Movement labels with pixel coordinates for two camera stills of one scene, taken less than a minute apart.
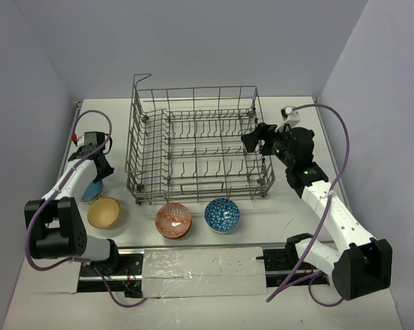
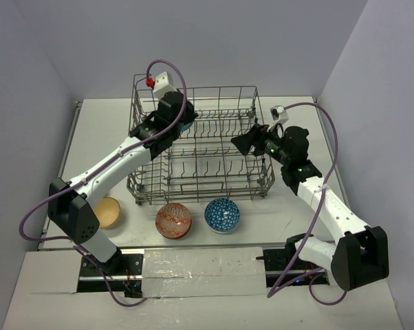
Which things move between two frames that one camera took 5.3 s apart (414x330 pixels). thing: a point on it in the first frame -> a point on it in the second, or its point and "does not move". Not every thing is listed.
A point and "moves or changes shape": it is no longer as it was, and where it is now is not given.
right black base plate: [278, 268] does not move
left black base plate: [127, 278] does not move
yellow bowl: [103, 212] does not move
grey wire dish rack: [186, 144] does not move
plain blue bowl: [93, 192] moves or changes shape
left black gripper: [103, 170] -> [185, 115]
